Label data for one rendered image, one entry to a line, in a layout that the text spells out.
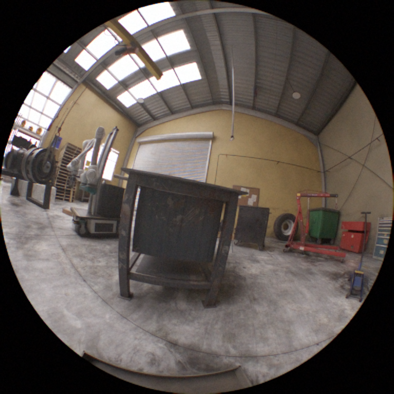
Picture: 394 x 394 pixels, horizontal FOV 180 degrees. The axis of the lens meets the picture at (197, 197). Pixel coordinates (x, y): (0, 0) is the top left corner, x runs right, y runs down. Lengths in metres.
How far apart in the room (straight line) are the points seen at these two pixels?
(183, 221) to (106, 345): 0.86
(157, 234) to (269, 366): 1.02
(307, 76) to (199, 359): 7.13
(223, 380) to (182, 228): 0.90
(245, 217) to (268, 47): 6.21
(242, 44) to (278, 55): 1.42
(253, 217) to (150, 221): 2.44
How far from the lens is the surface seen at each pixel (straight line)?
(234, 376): 0.78
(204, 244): 0.82
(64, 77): 8.29
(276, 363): 0.89
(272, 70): 6.56
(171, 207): 0.76
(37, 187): 4.91
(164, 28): 6.54
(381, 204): 5.35
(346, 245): 5.23
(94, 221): 2.00
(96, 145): 1.87
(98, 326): 0.86
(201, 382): 0.73
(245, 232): 2.94
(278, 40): 6.15
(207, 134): 6.38
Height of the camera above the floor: 0.71
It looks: 6 degrees up
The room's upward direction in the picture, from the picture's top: 10 degrees clockwise
